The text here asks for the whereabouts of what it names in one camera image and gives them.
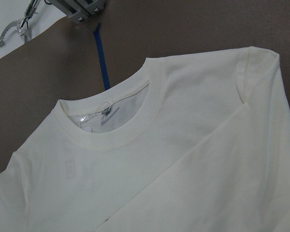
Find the cream long-sleeve cat shirt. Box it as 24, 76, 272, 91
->
0, 47, 290, 232

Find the blue tape line lengthwise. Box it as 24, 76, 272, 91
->
93, 23, 111, 90

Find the metal spring clamp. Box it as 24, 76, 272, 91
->
0, 0, 41, 47

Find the aluminium camera mount post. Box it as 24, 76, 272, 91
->
49, 0, 105, 24

